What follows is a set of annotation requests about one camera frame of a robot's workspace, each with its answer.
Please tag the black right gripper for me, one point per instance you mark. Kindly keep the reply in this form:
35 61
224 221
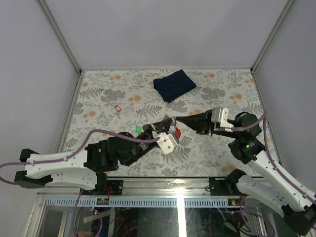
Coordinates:
200 122

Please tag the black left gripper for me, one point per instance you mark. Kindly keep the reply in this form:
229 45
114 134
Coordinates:
161 127

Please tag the steel key holder red handle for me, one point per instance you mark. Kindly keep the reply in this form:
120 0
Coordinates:
175 128

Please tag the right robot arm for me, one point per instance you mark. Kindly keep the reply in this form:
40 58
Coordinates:
293 201

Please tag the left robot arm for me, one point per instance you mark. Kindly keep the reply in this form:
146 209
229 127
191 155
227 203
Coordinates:
86 167

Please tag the key with green tag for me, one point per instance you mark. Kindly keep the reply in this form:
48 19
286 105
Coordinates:
138 130

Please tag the folded dark blue cloth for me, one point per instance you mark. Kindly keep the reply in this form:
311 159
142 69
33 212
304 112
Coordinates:
173 86

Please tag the key with red tag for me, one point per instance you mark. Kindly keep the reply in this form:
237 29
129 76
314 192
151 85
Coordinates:
118 110

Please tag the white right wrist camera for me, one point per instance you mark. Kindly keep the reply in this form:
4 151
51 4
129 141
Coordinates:
220 119

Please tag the aluminium table edge rail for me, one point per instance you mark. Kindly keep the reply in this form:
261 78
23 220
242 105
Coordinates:
170 187

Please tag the perforated cable duct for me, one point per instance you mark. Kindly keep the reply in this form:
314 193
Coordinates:
142 202

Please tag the right aluminium frame post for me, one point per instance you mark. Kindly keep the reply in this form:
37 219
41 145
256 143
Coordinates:
272 34

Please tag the aluminium frame post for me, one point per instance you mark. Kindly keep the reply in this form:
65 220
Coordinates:
272 34
59 35

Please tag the left aluminium frame post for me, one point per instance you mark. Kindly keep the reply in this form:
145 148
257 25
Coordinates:
59 35

